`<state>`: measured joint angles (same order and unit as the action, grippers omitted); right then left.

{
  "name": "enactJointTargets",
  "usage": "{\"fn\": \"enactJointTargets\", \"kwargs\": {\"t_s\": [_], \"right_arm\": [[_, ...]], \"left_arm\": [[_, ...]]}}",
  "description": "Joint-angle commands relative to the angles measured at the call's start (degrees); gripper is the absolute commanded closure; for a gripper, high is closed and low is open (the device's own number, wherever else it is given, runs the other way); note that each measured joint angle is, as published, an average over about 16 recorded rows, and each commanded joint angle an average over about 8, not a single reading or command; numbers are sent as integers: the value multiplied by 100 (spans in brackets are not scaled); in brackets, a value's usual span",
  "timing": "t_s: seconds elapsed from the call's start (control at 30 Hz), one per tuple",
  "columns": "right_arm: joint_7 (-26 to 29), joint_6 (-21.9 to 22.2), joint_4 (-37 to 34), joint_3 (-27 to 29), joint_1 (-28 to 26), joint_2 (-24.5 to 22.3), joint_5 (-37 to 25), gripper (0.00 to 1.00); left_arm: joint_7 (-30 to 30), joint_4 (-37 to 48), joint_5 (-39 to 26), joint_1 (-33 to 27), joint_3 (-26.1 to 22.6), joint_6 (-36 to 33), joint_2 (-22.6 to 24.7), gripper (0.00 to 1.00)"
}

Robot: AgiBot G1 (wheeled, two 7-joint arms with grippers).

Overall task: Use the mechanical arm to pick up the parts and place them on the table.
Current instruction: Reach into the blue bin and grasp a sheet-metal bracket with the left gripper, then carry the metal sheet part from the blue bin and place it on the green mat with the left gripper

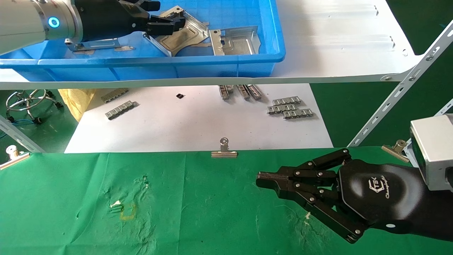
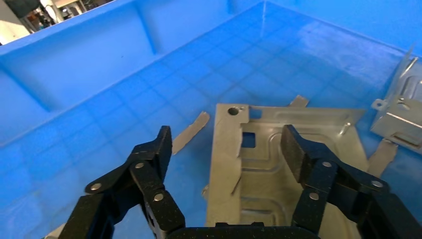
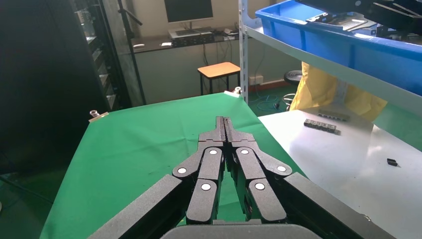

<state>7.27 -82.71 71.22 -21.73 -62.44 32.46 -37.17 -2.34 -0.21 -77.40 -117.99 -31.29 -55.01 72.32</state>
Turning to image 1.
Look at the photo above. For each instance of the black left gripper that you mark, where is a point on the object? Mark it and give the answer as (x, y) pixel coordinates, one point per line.
(102, 17)

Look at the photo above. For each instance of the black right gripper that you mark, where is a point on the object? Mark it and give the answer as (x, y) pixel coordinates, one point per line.
(378, 194)

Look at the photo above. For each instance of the square sheet metal bracket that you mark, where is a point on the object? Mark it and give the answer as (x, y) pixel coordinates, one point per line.
(187, 35)
(95, 45)
(237, 44)

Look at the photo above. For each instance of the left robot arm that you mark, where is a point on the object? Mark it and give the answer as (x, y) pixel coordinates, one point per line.
(24, 21)

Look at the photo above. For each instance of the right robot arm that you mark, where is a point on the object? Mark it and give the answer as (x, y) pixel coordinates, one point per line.
(439, 212)

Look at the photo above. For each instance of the grey tape strip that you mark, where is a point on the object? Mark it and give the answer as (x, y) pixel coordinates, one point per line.
(124, 48)
(84, 52)

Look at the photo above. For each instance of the blue plastic bin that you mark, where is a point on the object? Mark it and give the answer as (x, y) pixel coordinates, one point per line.
(212, 67)

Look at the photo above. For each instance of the silver binder clip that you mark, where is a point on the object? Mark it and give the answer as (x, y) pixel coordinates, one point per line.
(14, 159)
(224, 152)
(396, 150)

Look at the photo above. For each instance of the white paper sheet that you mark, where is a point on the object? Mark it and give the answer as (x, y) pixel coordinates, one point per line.
(194, 124)

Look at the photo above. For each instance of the yellow cloth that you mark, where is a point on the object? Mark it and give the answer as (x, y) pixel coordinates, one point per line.
(76, 101)

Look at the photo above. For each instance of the white shelf board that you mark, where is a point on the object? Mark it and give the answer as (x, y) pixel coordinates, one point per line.
(336, 60)

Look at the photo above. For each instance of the green cloth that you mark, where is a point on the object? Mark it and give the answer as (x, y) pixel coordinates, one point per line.
(177, 205)

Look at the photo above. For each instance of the long slotted white metal strut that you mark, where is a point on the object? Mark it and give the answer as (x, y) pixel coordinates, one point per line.
(407, 83)

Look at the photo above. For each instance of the short slotted white metal strut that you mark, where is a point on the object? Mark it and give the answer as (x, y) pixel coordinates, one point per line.
(445, 108)

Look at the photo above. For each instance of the chrome stool base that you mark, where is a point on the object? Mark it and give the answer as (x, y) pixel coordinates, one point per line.
(26, 105)

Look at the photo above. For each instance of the grey slotted metal strut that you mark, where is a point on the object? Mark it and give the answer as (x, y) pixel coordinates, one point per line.
(21, 136)

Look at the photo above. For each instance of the ribbed metal rail part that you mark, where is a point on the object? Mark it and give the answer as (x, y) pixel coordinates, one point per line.
(120, 110)
(243, 92)
(115, 95)
(225, 92)
(281, 109)
(298, 114)
(255, 92)
(286, 101)

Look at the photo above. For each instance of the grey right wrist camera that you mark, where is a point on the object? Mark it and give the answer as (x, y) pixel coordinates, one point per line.
(433, 148)

